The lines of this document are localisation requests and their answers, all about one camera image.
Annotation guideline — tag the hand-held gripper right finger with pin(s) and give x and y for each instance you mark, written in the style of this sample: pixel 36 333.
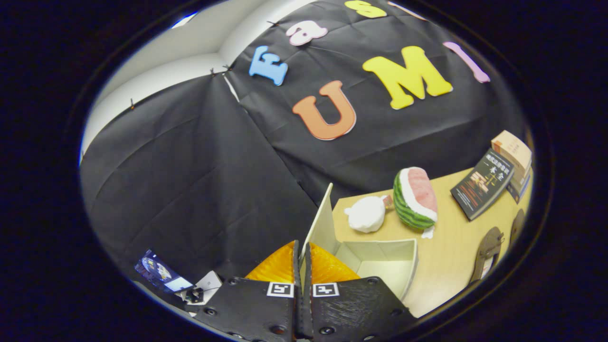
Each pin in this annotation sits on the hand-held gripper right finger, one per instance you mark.
pixel 351 308

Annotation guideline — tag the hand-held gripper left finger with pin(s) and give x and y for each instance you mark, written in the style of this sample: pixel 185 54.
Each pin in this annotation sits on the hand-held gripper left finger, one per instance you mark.
pixel 256 308

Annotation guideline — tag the cream fabric storage box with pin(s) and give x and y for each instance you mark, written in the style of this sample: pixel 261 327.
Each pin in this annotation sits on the cream fabric storage box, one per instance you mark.
pixel 380 263

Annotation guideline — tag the brown fuzzy slipper shoe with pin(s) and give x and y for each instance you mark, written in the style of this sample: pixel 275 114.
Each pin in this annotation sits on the brown fuzzy slipper shoe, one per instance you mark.
pixel 517 225
pixel 487 251

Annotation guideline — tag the small white device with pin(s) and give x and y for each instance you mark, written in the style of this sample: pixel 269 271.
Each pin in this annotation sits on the small white device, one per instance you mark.
pixel 206 285

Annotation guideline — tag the white plush toy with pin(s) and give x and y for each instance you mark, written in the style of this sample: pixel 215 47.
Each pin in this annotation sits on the white plush toy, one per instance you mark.
pixel 365 213

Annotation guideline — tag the blue printed packet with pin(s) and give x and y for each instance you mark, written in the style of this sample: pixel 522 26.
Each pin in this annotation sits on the blue printed packet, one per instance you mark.
pixel 159 271

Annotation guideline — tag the watermelon slice plush toy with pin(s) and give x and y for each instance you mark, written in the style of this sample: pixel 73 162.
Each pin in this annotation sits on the watermelon slice plush toy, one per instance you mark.
pixel 413 209

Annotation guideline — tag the black cover book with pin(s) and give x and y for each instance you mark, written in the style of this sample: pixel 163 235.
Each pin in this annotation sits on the black cover book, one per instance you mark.
pixel 482 185

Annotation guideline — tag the blue cover book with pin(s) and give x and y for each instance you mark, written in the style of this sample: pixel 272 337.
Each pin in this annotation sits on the blue cover book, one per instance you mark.
pixel 520 186

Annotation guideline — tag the tan cover book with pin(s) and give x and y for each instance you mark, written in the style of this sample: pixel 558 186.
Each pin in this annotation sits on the tan cover book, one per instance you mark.
pixel 513 147

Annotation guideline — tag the ceiling light panel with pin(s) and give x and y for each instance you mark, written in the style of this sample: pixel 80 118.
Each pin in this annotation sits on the ceiling light panel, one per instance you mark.
pixel 184 20

